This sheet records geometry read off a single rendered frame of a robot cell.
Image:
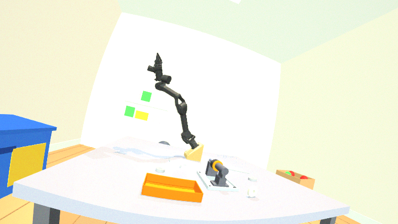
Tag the small grey disc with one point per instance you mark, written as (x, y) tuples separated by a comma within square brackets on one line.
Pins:
[(160, 169)]

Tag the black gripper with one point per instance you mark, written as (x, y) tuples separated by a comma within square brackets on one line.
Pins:
[(158, 65)]

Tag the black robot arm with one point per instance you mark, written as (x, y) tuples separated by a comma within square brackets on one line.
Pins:
[(181, 108)]

